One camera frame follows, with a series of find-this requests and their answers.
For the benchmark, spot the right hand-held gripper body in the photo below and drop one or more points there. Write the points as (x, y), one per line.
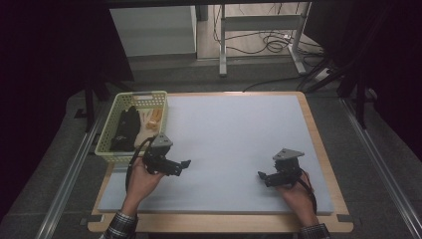
(286, 169)

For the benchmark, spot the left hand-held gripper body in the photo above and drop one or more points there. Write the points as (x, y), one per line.
(158, 156)

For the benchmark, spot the beige object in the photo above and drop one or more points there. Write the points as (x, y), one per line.
(156, 119)

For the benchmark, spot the black glove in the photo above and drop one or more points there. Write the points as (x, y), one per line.
(126, 127)

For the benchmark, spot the pale green plastic basket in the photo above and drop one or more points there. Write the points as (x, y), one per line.
(109, 132)

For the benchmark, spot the person's right hand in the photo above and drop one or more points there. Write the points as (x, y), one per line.
(298, 199)

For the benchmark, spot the person's left hand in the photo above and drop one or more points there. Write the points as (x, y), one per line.
(142, 186)

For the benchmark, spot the light grey table mat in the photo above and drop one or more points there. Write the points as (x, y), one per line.
(232, 132)

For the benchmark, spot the black stand legs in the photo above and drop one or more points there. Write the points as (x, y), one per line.
(351, 86)
(90, 99)

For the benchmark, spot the white power strip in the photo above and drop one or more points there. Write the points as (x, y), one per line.
(322, 74)

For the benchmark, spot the white cabinet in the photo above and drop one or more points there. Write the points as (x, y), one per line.
(152, 31)

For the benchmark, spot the dark curtain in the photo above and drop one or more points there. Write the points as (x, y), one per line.
(49, 49)
(381, 49)

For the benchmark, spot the aluminium floor rail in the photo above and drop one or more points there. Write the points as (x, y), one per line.
(66, 182)
(381, 166)

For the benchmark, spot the grey metal desk frame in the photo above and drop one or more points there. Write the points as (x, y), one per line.
(258, 23)

